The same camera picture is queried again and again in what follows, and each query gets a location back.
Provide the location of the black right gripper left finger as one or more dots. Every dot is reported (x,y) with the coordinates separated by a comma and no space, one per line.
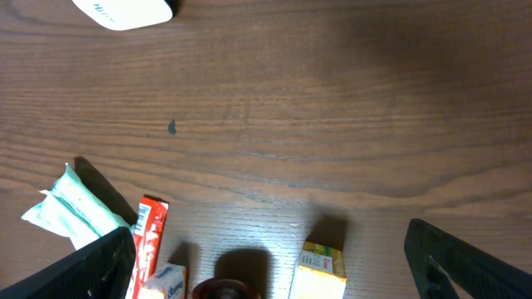
(101,269)

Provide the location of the light green tissue pack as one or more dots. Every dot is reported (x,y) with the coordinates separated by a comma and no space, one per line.
(72,211)

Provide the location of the green lid white jar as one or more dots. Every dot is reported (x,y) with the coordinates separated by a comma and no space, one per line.
(216,288)

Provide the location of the white barcode scanner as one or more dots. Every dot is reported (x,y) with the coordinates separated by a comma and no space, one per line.
(124,15)

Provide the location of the small orange box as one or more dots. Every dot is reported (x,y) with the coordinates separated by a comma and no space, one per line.
(167,283)

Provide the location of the red sachet stick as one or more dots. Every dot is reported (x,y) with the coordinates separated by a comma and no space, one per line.
(147,235)

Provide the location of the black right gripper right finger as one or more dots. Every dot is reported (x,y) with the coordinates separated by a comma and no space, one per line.
(438,261)

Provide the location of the green tea carton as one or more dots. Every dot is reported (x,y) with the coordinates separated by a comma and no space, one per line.
(319,273)

